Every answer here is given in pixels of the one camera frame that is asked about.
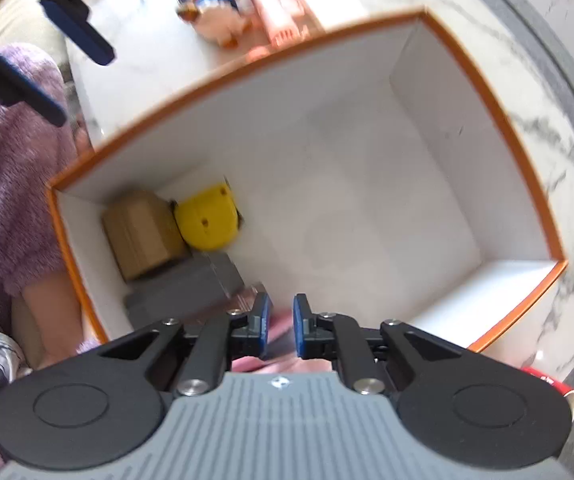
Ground pink toy items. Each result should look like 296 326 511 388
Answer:
244 0 321 62

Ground plush toy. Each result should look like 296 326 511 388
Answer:
174 0 257 50

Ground person's left forearm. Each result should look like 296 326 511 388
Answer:
11 267 93 369

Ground pink case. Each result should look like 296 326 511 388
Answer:
187 284 298 361

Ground orange rimmed white box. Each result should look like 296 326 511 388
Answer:
47 7 569 354

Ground yellow round toy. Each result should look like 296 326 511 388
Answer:
173 177 244 253

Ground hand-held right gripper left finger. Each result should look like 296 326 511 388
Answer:
98 291 274 397

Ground brown wooden block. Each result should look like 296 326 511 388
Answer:
101 188 193 283

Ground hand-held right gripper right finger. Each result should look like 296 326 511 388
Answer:
292 293 475 397

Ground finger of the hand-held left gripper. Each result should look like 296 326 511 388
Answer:
0 49 68 128
40 0 117 67

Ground person in purple sweater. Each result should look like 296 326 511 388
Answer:
0 44 101 480

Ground red mug with wooden handle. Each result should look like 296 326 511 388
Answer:
519 366 574 424

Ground grey box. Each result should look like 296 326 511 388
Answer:
124 251 246 332

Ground pink fabric pouch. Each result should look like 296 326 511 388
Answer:
232 355 338 376

